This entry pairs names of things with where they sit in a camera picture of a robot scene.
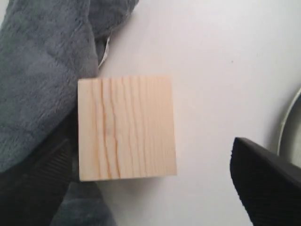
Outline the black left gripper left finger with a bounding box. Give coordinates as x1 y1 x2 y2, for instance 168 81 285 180
0 113 78 226

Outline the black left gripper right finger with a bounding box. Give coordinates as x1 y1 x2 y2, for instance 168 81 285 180
230 137 301 226

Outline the light wooden cube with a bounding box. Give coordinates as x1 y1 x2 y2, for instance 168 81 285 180
78 76 177 181

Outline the blue-grey terry towel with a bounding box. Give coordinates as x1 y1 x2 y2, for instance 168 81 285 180
0 0 137 226

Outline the round stainless steel plate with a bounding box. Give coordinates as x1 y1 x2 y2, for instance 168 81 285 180
277 89 301 156

